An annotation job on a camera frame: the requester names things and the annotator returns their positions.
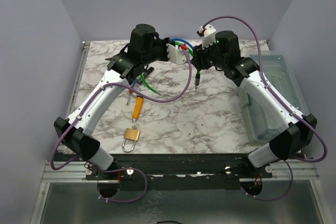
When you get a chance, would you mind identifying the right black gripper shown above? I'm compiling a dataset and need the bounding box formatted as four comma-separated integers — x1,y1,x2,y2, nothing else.
190,37,226,71

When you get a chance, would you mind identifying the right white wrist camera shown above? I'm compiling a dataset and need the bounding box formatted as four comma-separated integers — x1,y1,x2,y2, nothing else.
197,24,217,49

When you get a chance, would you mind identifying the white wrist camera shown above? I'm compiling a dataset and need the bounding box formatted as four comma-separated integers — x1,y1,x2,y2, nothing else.
166,43,189,65
197,24,217,49

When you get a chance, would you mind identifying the green cable lock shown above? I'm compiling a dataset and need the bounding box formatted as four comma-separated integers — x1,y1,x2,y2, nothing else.
140,40,203,97

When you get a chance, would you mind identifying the clear plastic bin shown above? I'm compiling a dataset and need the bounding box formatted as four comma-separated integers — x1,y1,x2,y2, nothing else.
237,54,310,146

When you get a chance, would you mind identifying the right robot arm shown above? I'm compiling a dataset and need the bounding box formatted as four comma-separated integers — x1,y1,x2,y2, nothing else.
192,26,317,178

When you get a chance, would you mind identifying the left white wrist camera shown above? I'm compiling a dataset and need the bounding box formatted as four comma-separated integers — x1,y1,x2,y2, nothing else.
166,43,189,65

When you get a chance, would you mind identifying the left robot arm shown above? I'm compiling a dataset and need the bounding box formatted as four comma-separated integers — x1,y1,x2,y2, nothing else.
54,24,175,179

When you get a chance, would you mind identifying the brass padlock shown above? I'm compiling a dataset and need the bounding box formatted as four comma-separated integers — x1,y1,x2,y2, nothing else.
122,124,140,153

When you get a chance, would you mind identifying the blue red screwdriver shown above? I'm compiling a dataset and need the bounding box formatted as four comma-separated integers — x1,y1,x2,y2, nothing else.
127,78,137,106

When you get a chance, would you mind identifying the black T-shaped tool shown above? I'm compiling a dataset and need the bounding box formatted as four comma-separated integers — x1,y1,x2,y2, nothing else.
143,67,154,79

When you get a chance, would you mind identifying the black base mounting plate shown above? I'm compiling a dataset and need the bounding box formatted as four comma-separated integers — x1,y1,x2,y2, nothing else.
54,152,305,190

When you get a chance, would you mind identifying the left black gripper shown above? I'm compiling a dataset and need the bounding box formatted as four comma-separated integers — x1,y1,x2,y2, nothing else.
142,37,176,66

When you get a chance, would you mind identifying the blue cable lock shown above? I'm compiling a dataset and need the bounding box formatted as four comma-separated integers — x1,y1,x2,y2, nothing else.
170,38,193,50

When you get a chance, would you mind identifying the aluminium rail frame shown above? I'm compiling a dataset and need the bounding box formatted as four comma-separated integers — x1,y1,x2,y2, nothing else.
41,40,320,183

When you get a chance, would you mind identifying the orange utility knife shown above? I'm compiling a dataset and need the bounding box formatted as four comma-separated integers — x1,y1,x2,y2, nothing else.
132,95,144,123

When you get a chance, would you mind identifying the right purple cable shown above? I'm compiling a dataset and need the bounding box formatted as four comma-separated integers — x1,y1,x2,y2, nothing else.
203,15,328,201

